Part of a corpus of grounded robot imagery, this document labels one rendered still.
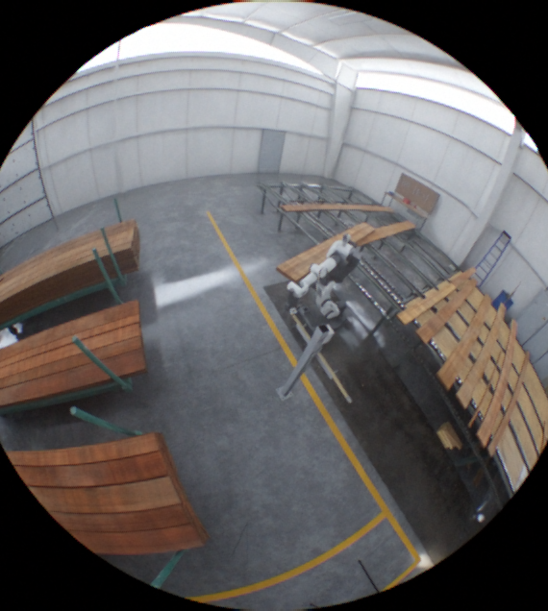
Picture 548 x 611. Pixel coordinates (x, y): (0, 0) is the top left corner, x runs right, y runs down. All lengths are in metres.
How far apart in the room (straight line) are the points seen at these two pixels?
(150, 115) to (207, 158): 2.96
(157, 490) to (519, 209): 9.36
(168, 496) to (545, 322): 8.75
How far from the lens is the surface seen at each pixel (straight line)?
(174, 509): 1.77
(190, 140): 8.86
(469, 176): 8.61
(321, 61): 11.12
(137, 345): 2.29
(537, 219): 8.41
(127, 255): 3.11
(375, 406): 2.83
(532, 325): 8.18
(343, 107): 11.75
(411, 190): 9.03
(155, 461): 1.76
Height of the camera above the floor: 2.30
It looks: 48 degrees down
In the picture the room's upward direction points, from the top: 12 degrees clockwise
